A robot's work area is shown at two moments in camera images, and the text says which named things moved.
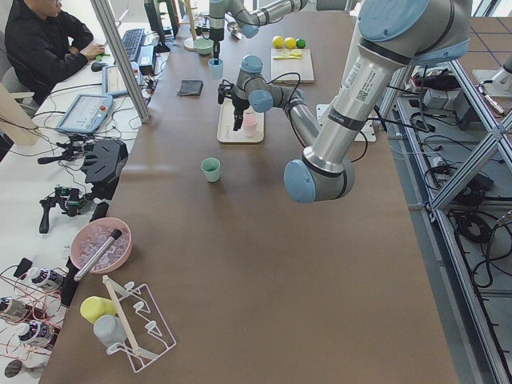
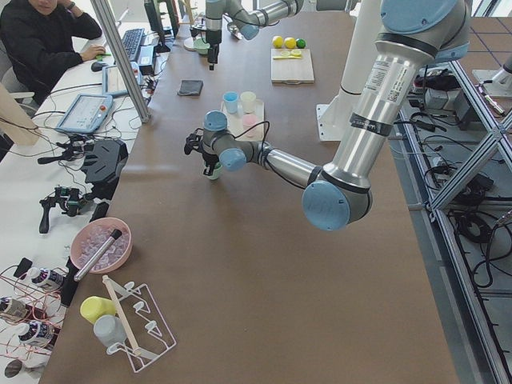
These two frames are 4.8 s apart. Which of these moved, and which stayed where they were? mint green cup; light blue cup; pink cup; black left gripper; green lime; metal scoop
Moved: black left gripper; light blue cup
Stayed: green lime; mint green cup; metal scoop; pink cup
